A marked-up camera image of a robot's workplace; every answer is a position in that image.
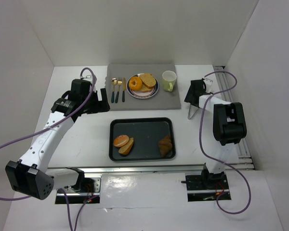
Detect metal food tongs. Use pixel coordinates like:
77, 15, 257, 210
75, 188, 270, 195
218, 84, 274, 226
187, 104, 199, 120

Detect orange bagel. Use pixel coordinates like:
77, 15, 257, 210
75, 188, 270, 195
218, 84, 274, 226
128, 76, 143, 91

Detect large seeded bread slice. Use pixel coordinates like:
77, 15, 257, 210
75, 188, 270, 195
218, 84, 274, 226
139, 85, 152, 92

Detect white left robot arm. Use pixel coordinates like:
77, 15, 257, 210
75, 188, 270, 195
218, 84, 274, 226
5, 79, 110, 200

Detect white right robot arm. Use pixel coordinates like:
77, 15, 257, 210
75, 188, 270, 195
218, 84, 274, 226
184, 79, 247, 178

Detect small oval bread slice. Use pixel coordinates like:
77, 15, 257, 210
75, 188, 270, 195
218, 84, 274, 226
118, 138, 134, 155

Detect pale green mug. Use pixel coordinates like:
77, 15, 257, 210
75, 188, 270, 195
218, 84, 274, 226
162, 70, 177, 92

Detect white plate teal red rim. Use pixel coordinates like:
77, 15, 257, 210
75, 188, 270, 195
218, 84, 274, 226
126, 73, 159, 99

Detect sesame bun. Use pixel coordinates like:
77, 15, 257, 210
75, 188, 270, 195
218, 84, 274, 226
113, 135, 130, 148

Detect grey cloth placemat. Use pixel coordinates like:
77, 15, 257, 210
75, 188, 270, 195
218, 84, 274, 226
105, 63, 181, 111

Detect black baking tray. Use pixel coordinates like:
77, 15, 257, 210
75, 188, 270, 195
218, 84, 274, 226
109, 117, 176, 162

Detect brown croissant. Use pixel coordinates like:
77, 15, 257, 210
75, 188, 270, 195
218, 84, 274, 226
158, 135, 173, 157

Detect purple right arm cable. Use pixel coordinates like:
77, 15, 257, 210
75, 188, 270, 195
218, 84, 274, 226
198, 71, 252, 215

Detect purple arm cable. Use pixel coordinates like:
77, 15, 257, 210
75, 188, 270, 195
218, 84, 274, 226
198, 71, 252, 215
0, 67, 97, 231

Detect gold spoon green handle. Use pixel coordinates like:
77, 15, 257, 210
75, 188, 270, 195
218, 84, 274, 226
111, 78, 118, 103

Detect gold fork green handle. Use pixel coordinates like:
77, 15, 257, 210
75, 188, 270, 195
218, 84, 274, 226
115, 77, 123, 103

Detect gold knife green handle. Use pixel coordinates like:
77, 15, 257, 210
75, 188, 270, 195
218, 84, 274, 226
122, 78, 126, 103

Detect aluminium front rail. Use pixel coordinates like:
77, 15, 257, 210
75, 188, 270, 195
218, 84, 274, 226
42, 164, 207, 176

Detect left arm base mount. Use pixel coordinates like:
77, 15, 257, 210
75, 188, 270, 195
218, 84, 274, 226
63, 176, 102, 205

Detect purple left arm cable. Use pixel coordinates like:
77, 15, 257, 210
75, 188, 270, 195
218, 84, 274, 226
0, 67, 97, 231

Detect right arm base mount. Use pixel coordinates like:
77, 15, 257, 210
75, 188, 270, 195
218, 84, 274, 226
181, 166, 231, 202

